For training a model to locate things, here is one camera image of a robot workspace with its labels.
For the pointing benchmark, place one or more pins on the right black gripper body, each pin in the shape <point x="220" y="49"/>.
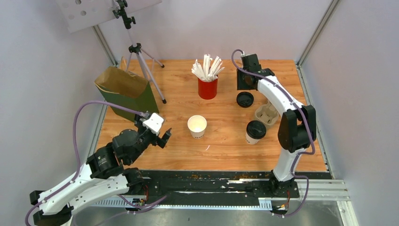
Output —
<point x="243" y="84"/>

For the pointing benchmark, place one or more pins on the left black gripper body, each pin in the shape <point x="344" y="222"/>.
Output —
<point x="147" y="137"/>

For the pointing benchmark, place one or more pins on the black coffee cup lid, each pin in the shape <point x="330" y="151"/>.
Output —
<point x="256" y="129"/>

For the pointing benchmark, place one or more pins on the green paper bag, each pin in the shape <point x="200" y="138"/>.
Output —
<point x="125" y="89"/>

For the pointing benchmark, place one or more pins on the white paper coffee cup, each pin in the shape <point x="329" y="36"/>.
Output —
<point x="252" y="138"/>

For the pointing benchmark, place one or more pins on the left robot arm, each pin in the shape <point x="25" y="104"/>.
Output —
<point x="103" y="174"/>

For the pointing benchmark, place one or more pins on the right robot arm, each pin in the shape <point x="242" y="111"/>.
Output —
<point x="297" y="129"/>

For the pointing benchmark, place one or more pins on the red straw holder cup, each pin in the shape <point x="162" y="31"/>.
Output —
<point x="207" y="90"/>

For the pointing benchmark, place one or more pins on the cardboard cup carrier tray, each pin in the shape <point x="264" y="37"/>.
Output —
<point x="267" y="114"/>

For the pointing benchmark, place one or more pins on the white wrapped straws bundle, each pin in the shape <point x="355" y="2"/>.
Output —
<point x="209" y="70"/>

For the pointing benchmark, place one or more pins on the white perforated board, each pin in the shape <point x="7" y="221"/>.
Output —
<point x="82" y="14"/>

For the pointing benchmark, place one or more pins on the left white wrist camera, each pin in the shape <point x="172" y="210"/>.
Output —
<point x="154" y="123"/>

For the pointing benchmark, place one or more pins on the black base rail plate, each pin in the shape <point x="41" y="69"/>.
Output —
<point x="211" y="188"/>

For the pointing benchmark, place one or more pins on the silver camera tripod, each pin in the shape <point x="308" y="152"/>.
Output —
<point x="119" y="11"/>

